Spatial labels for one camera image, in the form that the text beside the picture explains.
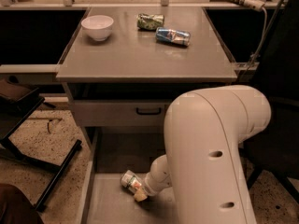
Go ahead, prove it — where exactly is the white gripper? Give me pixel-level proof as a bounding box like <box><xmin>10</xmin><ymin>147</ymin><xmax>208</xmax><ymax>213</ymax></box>
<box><xmin>134</xmin><ymin>172</ymin><xmax>172</xmax><ymax>202</ymax></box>

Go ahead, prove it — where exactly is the white green 7up can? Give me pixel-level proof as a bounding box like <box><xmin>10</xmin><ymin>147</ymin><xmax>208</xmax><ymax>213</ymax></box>
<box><xmin>121</xmin><ymin>170</ymin><xmax>142</xmax><ymax>194</ymax></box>

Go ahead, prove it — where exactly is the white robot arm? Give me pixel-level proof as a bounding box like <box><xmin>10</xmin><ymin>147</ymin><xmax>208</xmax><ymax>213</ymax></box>
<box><xmin>135</xmin><ymin>85</ymin><xmax>271</xmax><ymax>224</ymax></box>

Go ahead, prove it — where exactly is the grey open middle drawer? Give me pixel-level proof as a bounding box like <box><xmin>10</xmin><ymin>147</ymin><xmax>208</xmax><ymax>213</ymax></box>
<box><xmin>75</xmin><ymin>128</ymin><xmax>178</xmax><ymax>224</ymax></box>

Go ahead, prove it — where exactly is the grey top drawer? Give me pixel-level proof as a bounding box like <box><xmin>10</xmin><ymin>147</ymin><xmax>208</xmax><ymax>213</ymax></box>
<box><xmin>70</xmin><ymin>100</ymin><xmax>170</xmax><ymax>127</ymax></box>

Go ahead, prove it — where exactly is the grey drawer cabinet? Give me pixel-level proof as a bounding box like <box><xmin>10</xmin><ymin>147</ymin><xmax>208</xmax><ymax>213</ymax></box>
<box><xmin>57</xmin><ymin>6</ymin><xmax>236</xmax><ymax>142</ymax></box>

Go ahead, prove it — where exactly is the blue pepsi can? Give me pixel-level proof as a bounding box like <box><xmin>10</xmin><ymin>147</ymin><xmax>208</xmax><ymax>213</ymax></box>
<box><xmin>155</xmin><ymin>27</ymin><xmax>191</xmax><ymax>47</ymax></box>

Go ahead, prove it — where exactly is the green crumpled can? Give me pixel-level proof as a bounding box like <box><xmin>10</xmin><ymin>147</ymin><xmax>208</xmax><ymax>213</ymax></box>
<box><xmin>137</xmin><ymin>13</ymin><xmax>164</xmax><ymax>31</ymax></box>

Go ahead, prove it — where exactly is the brown object bottom left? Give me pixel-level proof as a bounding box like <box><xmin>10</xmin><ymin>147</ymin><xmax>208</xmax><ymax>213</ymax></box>
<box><xmin>0</xmin><ymin>183</ymin><xmax>44</xmax><ymax>224</ymax></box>

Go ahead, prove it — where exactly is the black office chair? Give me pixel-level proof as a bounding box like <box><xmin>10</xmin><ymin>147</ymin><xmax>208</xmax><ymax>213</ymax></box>
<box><xmin>244</xmin><ymin>0</ymin><xmax>299</xmax><ymax>202</ymax></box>

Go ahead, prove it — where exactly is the white ceramic bowl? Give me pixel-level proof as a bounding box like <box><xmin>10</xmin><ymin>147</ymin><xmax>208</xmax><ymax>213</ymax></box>
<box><xmin>81</xmin><ymin>15</ymin><xmax>114</xmax><ymax>41</ymax></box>

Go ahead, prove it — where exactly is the black drawer handle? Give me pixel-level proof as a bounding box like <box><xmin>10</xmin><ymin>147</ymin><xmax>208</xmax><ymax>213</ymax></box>
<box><xmin>135</xmin><ymin>107</ymin><xmax>162</xmax><ymax>116</ymax></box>

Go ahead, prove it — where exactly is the white cable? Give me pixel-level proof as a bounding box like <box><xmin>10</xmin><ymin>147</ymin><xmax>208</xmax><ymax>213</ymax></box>
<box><xmin>237</xmin><ymin>7</ymin><xmax>269</xmax><ymax>79</ymax></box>

